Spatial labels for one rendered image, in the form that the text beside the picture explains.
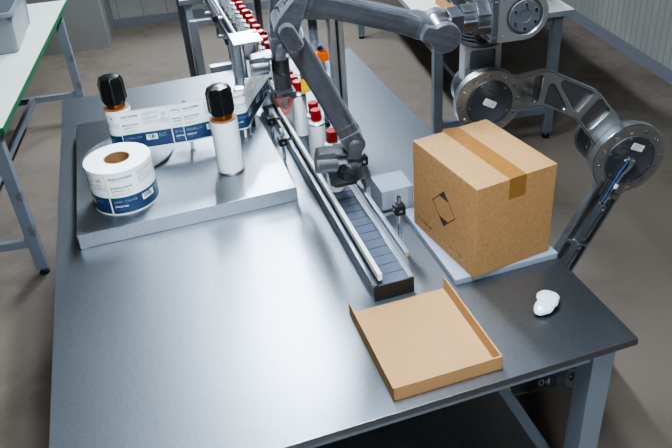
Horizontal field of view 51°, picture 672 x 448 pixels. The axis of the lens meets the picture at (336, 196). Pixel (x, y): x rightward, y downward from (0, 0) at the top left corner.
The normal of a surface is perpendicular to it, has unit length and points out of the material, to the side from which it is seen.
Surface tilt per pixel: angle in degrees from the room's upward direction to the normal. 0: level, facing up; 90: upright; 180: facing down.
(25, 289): 0
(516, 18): 90
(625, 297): 0
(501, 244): 90
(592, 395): 90
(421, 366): 0
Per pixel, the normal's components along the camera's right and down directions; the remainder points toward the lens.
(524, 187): 0.43, 0.46
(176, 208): -0.07, -0.84
